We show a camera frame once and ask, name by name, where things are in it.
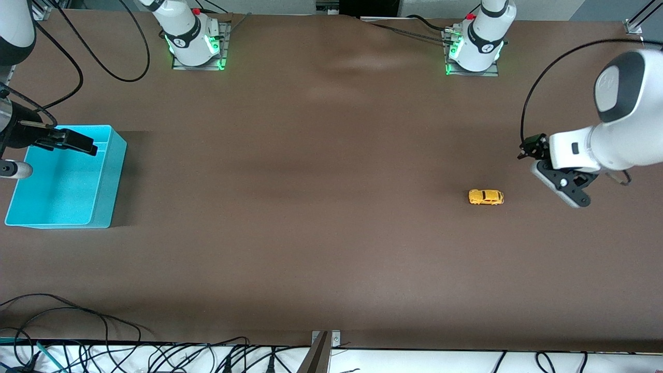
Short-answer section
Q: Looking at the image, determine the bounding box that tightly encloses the yellow beetle toy car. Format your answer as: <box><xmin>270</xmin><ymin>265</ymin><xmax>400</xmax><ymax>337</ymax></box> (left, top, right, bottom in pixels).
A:
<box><xmin>469</xmin><ymin>189</ymin><xmax>504</xmax><ymax>206</ymax></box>

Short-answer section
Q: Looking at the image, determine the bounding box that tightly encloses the turquoise plastic bin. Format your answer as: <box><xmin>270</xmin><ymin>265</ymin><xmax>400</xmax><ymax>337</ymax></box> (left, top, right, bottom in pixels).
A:
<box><xmin>4</xmin><ymin>125</ymin><xmax>127</xmax><ymax>229</ymax></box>

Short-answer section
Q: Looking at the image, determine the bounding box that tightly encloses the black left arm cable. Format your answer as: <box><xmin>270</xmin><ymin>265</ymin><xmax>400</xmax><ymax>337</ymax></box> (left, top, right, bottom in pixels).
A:
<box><xmin>521</xmin><ymin>39</ymin><xmax>663</xmax><ymax>186</ymax></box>

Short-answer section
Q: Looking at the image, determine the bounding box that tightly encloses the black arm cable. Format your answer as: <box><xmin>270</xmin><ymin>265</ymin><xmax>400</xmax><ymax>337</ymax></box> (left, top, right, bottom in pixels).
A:
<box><xmin>521</xmin><ymin>39</ymin><xmax>663</xmax><ymax>186</ymax></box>
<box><xmin>0</xmin><ymin>21</ymin><xmax>84</xmax><ymax>127</ymax></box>

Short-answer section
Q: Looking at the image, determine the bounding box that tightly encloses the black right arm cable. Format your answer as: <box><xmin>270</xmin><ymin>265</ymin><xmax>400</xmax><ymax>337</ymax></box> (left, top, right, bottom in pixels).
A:
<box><xmin>0</xmin><ymin>21</ymin><xmax>84</xmax><ymax>127</ymax></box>

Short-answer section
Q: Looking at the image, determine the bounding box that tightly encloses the black long looped cable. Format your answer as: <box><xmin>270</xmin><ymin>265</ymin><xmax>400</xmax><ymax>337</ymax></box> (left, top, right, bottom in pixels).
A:
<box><xmin>49</xmin><ymin>0</ymin><xmax>151</xmax><ymax>82</ymax></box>

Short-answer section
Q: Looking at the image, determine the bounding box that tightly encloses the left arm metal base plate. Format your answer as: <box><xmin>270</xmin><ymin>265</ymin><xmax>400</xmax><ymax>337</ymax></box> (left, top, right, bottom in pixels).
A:
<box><xmin>444</xmin><ymin>28</ymin><xmax>501</xmax><ymax>77</ymax></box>

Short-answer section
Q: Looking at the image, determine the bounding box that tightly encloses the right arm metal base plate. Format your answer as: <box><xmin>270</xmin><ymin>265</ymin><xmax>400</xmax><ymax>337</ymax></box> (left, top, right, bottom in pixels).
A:
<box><xmin>171</xmin><ymin>20</ymin><xmax>229</xmax><ymax>71</ymax></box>

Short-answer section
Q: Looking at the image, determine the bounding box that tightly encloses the black thin floor cable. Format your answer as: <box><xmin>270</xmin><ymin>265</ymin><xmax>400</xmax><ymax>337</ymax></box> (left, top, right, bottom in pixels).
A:
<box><xmin>0</xmin><ymin>294</ymin><xmax>143</xmax><ymax>342</ymax></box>
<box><xmin>16</xmin><ymin>307</ymin><xmax>110</xmax><ymax>345</ymax></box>

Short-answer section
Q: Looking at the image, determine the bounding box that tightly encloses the black base supply cable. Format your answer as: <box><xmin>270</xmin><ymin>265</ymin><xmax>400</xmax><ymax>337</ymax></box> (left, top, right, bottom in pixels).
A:
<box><xmin>407</xmin><ymin>15</ymin><xmax>449</xmax><ymax>32</ymax></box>
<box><xmin>370</xmin><ymin>21</ymin><xmax>454</xmax><ymax>45</ymax></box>

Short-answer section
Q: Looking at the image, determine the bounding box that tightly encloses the grey metal table bracket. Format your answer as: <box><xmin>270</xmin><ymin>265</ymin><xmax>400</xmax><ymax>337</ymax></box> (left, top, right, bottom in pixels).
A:
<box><xmin>298</xmin><ymin>330</ymin><xmax>341</xmax><ymax>373</ymax></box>

